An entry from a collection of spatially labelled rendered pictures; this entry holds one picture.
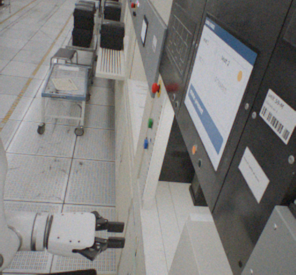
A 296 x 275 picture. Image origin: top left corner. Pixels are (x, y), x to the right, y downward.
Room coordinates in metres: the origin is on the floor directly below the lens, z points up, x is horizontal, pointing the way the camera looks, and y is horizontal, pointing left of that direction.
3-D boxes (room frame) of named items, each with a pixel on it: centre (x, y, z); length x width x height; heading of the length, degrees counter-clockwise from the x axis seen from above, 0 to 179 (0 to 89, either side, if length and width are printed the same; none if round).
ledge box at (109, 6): (4.66, 0.83, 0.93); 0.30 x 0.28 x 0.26; 14
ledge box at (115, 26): (3.49, 0.60, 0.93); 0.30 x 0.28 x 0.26; 8
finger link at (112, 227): (0.55, 0.04, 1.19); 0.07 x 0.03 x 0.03; 101
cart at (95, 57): (4.79, 1.26, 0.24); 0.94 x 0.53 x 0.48; 11
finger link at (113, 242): (0.48, 0.03, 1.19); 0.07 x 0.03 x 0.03; 101
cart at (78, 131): (3.13, 0.95, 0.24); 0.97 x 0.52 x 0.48; 14
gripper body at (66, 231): (0.50, 0.13, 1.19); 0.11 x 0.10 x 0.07; 101
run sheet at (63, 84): (2.95, 0.94, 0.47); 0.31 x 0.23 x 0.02; 33
